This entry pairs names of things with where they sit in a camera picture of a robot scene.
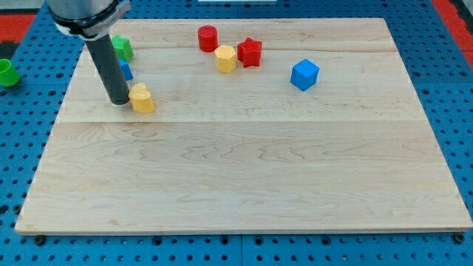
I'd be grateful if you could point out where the red cylinder block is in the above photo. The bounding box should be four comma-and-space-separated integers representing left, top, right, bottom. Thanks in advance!
197, 25, 219, 52

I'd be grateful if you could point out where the green cup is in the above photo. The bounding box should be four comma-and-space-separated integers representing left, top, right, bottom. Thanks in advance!
0, 59, 21, 87

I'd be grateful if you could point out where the yellow hexagon block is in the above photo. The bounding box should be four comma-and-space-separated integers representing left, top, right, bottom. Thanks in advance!
214, 45, 237, 73

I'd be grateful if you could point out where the blue triangle block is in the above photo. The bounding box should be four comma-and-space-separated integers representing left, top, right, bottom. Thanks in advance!
119, 59, 134, 81

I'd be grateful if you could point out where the red star block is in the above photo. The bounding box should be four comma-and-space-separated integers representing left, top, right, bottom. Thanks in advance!
237, 38, 262, 68

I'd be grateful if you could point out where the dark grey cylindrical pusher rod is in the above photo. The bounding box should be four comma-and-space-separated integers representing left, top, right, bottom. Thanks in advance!
85, 35, 129, 105

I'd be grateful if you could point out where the yellow heart block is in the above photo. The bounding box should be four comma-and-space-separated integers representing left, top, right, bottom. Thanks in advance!
129, 83, 155, 114

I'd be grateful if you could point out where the green star block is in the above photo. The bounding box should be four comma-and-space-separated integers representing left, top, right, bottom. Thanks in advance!
112, 35, 134, 61

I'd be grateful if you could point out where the blue cube block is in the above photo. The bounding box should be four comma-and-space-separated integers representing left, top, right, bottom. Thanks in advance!
290, 59, 320, 92

